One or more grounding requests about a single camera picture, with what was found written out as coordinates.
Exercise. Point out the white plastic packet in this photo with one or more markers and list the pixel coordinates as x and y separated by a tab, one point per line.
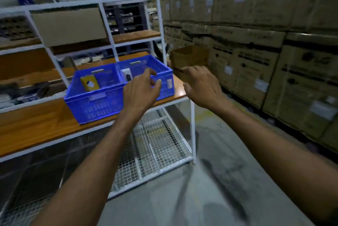
6	101

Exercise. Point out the blue white packet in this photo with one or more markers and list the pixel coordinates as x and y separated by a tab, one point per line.
27	98

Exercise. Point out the person's left forearm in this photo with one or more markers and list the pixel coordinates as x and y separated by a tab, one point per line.
100	170

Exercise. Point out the brown pigeonhole shelving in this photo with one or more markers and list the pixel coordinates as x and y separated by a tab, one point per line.
13	28

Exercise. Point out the blue plastic crate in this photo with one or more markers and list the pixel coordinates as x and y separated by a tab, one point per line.
92	106
144	64

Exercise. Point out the person's right forearm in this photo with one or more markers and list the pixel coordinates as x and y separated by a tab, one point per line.
277	159

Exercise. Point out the person's right hand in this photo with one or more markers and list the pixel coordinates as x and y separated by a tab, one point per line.
203	88

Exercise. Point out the open brown cardboard box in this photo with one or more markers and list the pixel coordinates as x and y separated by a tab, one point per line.
190	56

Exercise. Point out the stack of large cardboard cartons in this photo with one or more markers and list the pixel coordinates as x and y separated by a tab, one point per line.
253	3

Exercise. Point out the white metal shelving rack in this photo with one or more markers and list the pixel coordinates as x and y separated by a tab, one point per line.
39	130

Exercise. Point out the person's left hand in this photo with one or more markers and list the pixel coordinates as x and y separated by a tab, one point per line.
137	96

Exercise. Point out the dark metal storage rack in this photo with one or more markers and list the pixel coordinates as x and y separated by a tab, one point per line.
124	19

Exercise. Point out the black flat case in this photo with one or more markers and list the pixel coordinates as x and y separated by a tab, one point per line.
10	89

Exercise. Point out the yellow sample box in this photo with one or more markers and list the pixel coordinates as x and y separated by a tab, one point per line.
88	81

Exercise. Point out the flat brown cardboard box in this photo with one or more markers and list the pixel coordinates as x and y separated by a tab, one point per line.
68	26

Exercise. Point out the white sample box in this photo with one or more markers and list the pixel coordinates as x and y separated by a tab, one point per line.
126	73

